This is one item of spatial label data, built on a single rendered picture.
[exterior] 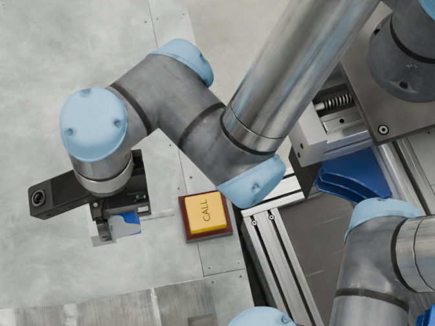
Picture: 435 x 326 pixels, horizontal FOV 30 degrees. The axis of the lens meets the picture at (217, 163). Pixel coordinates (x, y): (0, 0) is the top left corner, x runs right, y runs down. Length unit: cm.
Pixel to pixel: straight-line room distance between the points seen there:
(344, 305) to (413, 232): 10
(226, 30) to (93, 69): 103
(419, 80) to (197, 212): 42
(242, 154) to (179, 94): 11
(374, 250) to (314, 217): 122
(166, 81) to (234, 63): 150
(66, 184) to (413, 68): 52
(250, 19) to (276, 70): 170
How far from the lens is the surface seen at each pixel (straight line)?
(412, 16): 113
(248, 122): 86
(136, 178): 105
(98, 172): 96
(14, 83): 152
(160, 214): 125
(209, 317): 128
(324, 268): 200
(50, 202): 110
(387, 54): 121
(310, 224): 203
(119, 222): 116
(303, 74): 82
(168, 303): 125
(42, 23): 158
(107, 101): 91
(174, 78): 94
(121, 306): 126
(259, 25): 251
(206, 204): 136
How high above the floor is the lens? 211
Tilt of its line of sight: 67 degrees down
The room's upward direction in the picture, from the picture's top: 5 degrees clockwise
